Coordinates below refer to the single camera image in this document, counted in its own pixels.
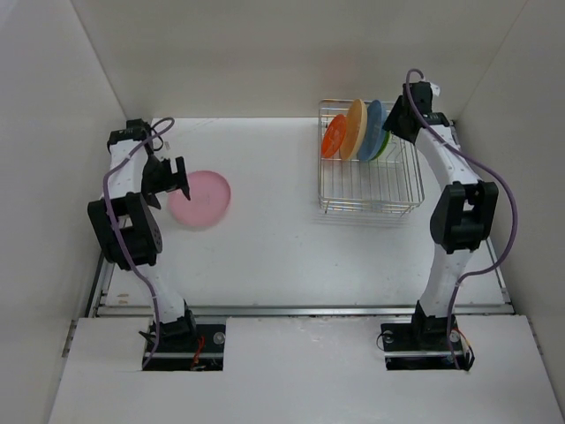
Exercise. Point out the aluminium table rail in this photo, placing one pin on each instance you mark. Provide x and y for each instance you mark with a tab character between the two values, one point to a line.
99	287
511	218
278	311

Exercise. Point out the wire dish rack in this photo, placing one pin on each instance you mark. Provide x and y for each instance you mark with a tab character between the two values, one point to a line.
390	184

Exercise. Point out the beige plate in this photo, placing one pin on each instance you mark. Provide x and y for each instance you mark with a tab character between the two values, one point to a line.
356	121

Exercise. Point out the aluminium left table rail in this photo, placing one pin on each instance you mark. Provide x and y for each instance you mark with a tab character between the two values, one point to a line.
99	287

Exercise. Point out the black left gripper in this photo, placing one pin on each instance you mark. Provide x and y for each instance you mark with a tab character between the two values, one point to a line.
172	182

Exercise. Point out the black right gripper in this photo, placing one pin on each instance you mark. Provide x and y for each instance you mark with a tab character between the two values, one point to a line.
392	121

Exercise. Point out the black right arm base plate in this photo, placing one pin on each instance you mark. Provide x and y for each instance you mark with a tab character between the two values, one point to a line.
406	350

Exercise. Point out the pink plate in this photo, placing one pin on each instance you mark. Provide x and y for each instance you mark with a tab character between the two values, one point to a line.
210	199

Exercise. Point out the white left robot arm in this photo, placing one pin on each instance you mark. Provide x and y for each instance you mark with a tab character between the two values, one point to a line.
128	233

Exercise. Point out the aluminium front table rail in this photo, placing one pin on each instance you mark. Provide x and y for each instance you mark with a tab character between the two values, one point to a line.
278	311

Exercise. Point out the green plate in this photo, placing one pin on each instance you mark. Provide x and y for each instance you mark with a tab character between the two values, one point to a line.
382	148

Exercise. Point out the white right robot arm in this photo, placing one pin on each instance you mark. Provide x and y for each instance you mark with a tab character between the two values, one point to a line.
266	248

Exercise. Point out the orange plate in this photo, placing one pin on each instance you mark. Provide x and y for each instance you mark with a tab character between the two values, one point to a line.
333	137

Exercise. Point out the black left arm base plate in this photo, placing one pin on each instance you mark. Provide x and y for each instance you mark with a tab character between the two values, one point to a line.
199	353

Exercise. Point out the aluminium right table rail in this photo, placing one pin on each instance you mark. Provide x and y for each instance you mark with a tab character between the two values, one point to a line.
511	218

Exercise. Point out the blue plate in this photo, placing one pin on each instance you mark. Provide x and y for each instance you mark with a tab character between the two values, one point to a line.
374	133

